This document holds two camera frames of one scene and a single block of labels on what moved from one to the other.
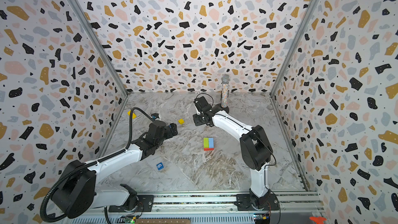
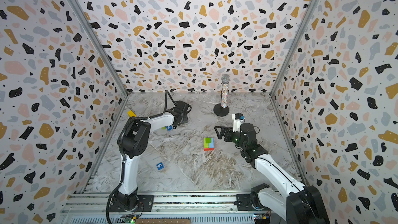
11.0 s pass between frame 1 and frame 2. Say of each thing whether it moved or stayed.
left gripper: moved
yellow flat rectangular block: stayed
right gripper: moved
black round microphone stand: stayed
